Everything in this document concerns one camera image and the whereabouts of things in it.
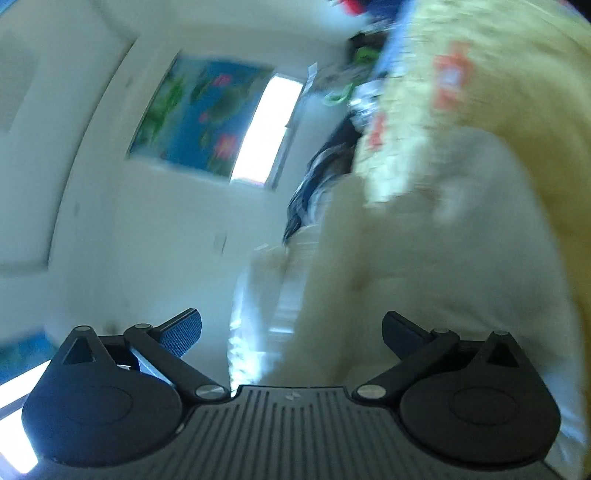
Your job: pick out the green plastic hanger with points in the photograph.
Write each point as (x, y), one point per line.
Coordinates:
(358, 60)

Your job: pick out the red garment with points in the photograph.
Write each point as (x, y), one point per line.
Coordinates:
(353, 5)

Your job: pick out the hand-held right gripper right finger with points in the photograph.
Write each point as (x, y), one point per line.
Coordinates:
(399, 330)

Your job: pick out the window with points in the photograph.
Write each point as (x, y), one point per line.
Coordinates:
(265, 129)

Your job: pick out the pile of dark folded clothes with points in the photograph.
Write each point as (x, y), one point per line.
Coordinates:
(325, 161)

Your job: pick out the white and yellow quilt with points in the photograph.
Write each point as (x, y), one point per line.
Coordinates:
(461, 230)

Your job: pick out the blue towel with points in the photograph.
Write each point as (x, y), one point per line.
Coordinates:
(388, 50)

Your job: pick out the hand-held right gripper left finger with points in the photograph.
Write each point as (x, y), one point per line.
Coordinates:
(183, 333)

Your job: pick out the blue floral curtain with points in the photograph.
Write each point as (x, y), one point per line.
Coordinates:
(203, 115)

